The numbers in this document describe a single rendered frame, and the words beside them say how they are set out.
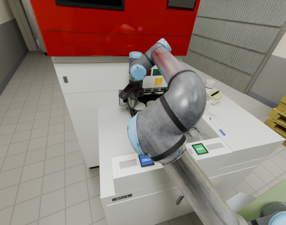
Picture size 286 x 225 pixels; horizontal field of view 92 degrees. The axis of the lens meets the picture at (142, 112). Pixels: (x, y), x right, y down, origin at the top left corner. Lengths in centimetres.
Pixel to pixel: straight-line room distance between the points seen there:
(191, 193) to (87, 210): 125
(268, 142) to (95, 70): 104
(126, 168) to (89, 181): 112
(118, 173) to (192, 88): 40
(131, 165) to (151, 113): 30
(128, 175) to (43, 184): 135
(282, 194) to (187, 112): 52
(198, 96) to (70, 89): 83
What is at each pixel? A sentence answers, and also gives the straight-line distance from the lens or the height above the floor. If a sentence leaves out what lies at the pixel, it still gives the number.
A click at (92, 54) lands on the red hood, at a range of 86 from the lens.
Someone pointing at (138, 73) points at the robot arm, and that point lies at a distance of 67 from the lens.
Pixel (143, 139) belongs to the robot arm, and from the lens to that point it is 35.
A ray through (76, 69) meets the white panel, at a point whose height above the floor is 113.
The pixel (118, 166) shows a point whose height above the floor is 96.
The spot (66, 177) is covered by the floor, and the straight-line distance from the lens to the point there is 177.
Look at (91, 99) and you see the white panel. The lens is 105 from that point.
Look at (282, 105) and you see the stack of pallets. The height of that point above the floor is 50.
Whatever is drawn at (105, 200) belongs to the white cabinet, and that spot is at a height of 79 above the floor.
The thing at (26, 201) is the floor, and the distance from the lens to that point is 181.
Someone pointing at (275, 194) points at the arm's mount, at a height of 97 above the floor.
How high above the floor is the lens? 147
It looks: 38 degrees down
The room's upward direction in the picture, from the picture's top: 5 degrees clockwise
